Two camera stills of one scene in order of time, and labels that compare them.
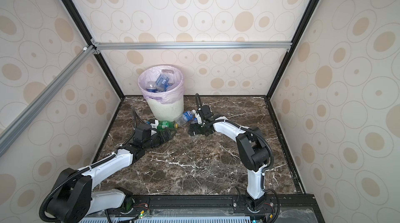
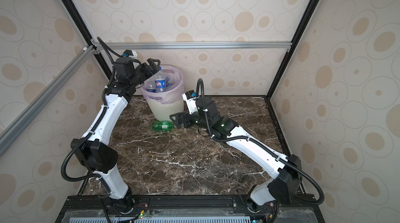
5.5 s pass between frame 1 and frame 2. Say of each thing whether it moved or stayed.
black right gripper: moved
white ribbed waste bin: stayed
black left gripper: moved
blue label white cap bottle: moved
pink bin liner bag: stayed
